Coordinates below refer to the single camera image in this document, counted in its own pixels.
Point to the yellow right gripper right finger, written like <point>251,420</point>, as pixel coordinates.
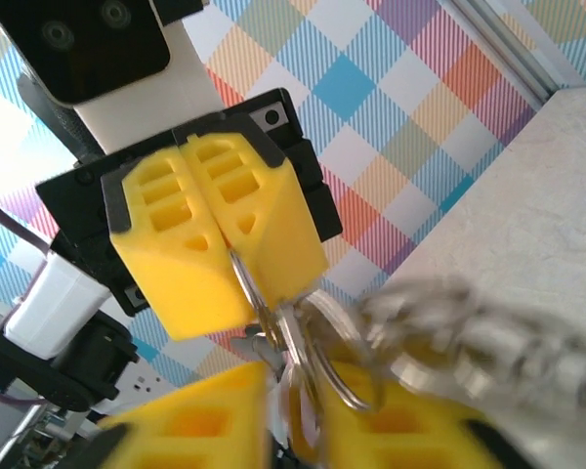
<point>395,439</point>

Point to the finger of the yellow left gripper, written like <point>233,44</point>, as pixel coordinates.
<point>176,283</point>
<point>283,234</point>

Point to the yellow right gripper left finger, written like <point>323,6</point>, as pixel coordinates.
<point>200,430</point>

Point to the small silver key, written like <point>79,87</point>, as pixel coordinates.
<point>283,391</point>

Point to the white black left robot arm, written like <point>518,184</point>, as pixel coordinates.
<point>58,303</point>

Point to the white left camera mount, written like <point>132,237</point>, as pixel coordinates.
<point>141,112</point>

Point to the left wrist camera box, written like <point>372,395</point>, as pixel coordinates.
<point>78,49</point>

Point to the aluminium corner post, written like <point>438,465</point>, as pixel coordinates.
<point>505,44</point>

